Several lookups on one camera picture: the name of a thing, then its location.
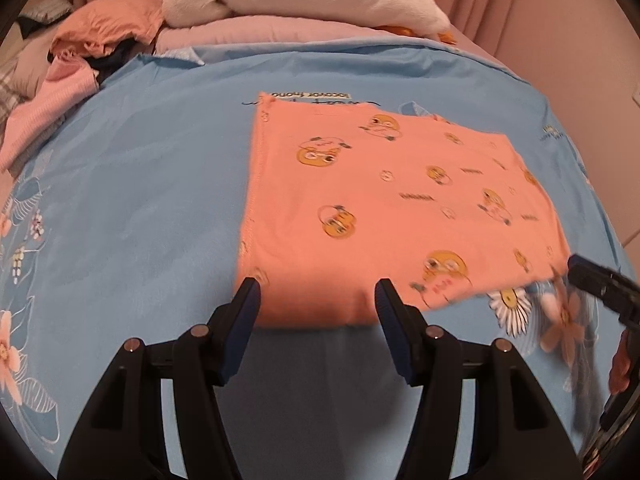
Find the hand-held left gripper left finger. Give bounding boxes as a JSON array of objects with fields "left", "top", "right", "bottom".
[{"left": 57, "top": 276, "right": 262, "bottom": 480}]

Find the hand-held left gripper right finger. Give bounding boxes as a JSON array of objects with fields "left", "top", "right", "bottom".
[{"left": 375, "top": 279, "right": 583, "bottom": 480}]

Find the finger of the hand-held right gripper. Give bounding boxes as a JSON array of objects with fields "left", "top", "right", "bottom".
[{"left": 567, "top": 254, "right": 640, "bottom": 332}]

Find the orange printed shirt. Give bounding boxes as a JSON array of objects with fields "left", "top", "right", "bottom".
[{"left": 234, "top": 91, "right": 574, "bottom": 331}]

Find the person's right hand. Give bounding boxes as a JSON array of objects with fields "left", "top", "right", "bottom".
[{"left": 608, "top": 331, "right": 640, "bottom": 395}]

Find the blue floral blanket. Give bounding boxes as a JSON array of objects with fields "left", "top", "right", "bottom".
[{"left": 0, "top": 35, "right": 637, "bottom": 480}]

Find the dark navy garment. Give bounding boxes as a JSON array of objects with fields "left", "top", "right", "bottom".
[{"left": 86, "top": 41, "right": 137, "bottom": 85}]

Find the pink knit garment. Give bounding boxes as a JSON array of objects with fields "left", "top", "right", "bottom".
[{"left": 0, "top": 54, "right": 102, "bottom": 175}]

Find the mauve bed sheet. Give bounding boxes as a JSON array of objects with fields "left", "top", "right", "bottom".
[{"left": 151, "top": 12, "right": 502, "bottom": 62}]

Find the plaid grey pillow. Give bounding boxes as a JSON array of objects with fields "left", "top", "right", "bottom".
[{"left": 0, "top": 57, "right": 24, "bottom": 122}]

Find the orange garment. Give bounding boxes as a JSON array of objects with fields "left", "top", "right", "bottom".
[{"left": 50, "top": 0, "right": 167, "bottom": 59}]

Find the striped cloth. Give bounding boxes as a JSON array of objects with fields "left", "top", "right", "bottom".
[{"left": 16, "top": 0, "right": 74, "bottom": 27}]

